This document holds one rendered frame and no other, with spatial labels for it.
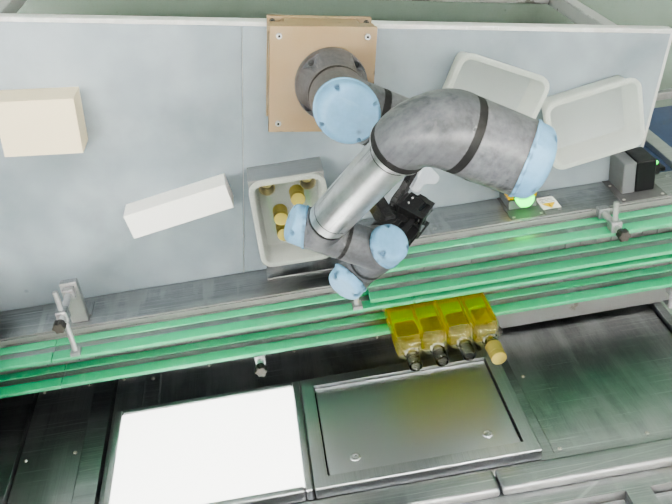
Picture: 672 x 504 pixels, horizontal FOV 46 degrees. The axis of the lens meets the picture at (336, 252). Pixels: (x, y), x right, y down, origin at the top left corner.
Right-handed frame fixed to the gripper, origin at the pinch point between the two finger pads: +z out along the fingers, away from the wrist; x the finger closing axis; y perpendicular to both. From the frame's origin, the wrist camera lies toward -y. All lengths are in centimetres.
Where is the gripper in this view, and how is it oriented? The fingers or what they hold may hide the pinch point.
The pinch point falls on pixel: (423, 172)
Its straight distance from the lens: 175.0
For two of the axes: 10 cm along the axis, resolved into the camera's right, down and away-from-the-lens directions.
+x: 0.8, -5.7, -8.2
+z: 5.5, -6.6, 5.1
